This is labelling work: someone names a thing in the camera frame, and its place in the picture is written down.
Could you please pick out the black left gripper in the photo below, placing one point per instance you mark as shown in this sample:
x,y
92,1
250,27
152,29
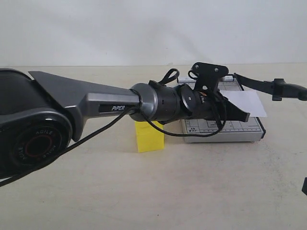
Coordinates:
x,y
207,105

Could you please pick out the white paper sheet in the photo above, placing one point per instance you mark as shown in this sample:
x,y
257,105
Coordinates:
x,y
247,101

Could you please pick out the yellow cube block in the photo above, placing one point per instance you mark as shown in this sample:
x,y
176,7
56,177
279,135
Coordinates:
x,y
148,138

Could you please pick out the black cutter blade arm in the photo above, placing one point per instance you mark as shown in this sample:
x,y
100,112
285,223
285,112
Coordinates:
x,y
278,88

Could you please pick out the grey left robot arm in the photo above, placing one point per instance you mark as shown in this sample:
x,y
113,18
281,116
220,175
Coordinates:
x,y
42,116

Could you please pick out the grey paper cutter base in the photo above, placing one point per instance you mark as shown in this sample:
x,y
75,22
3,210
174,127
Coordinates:
x,y
233,131

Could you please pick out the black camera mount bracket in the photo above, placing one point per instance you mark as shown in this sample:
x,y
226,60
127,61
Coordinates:
x,y
207,75

